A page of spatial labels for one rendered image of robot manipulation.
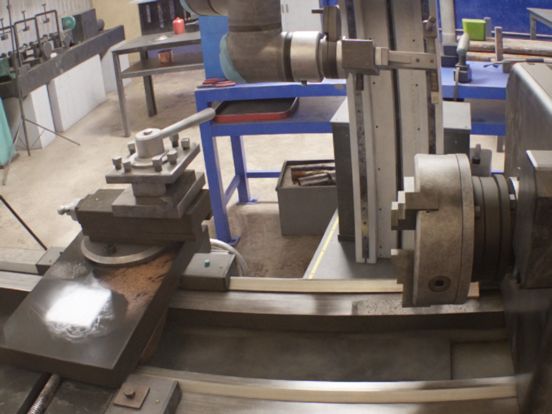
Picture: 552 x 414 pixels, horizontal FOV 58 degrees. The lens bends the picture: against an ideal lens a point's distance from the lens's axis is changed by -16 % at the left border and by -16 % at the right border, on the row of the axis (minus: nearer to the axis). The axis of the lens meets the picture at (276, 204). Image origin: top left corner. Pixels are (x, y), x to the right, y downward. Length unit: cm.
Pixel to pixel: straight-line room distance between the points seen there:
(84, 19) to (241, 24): 568
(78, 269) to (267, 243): 190
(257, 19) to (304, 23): 671
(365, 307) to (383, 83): 101
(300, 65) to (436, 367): 67
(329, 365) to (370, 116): 104
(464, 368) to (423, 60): 65
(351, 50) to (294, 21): 677
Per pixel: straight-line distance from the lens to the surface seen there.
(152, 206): 120
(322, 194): 301
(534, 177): 70
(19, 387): 113
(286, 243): 307
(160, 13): 538
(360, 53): 88
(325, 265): 228
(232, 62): 95
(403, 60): 91
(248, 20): 93
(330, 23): 93
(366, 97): 199
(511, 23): 816
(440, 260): 84
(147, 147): 120
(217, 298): 127
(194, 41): 466
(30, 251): 360
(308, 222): 309
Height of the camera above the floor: 157
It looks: 27 degrees down
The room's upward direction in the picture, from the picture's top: 7 degrees counter-clockwise
